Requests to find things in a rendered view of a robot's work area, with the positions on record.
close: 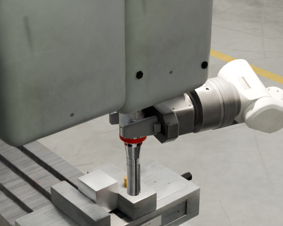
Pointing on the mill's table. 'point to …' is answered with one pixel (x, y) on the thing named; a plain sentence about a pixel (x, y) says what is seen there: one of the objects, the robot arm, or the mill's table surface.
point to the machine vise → (161, 198)
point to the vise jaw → (135, 207)
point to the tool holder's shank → (133, 168)
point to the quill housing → (165, 49)
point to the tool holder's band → (132, 140)
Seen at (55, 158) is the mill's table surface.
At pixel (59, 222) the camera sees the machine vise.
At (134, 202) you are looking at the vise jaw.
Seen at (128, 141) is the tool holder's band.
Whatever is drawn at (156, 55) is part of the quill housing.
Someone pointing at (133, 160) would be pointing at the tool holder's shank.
